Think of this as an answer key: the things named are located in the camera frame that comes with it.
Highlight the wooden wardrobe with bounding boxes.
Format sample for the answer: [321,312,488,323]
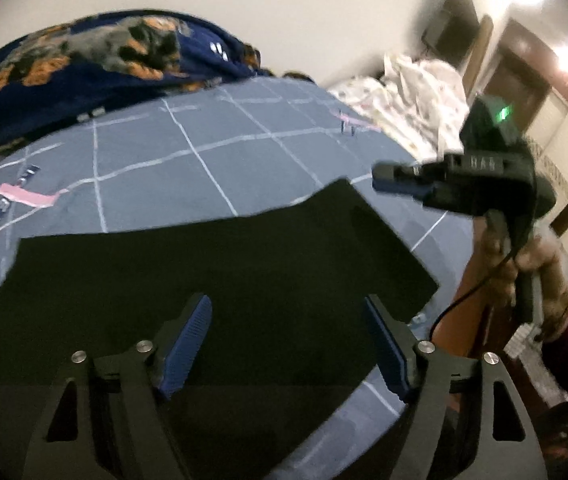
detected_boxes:
[464,15,568,271]

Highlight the white patterned quilt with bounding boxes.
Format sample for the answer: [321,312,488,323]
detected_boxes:
[326,51,470,166]

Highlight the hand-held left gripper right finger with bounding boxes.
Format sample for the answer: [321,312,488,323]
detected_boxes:
[362,294,549,480]

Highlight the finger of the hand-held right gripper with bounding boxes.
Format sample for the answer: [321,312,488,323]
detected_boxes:
[371,160,437,201]

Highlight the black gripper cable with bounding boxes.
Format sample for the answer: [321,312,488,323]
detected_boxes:
[429,212,521,346]

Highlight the navy dog-print blanket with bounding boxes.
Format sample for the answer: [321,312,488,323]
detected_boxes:
[0,8,315,181]

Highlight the person's right hand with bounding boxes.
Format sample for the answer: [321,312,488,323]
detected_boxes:
[479,210,568,343]

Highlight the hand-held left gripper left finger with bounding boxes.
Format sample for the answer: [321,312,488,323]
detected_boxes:
[22,292,213,480]

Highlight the blue grid bedsheet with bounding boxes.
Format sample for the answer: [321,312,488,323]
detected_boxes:
[0,76,475,480]

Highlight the black pants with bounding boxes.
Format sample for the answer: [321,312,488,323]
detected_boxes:
[0,177,440,480]

